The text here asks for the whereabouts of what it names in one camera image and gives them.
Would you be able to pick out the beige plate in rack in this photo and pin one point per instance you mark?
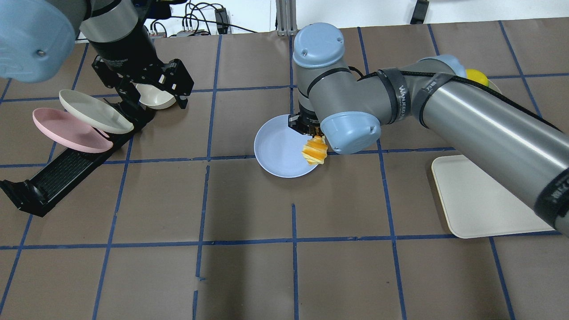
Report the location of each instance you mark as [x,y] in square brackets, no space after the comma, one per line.
[94,112]

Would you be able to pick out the blue plate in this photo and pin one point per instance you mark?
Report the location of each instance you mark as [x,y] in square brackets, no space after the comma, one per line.
[278,148]

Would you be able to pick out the black bread gripper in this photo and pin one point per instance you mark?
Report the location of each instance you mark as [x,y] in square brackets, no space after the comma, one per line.
[305,112]

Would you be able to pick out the aluminium frame post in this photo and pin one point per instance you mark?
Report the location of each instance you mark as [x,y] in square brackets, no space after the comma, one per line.
[286,18]

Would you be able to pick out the pink plate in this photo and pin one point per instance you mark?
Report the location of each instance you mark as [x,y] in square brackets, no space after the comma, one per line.
[65,129]

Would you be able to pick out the cream bowl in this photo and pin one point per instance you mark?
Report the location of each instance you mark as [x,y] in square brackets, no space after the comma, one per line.
[154,98]

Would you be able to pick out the black dish rack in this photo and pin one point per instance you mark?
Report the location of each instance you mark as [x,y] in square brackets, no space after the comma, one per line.
[52,183]

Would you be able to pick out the cream rectangular tray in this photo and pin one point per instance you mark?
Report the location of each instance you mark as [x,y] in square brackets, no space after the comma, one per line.
[475,205]

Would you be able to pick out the yellow bread roll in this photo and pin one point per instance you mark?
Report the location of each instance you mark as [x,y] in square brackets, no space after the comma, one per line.
[315,150]

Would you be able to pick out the yellow lemon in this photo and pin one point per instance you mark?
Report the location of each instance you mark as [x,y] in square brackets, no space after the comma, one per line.
[477,76]

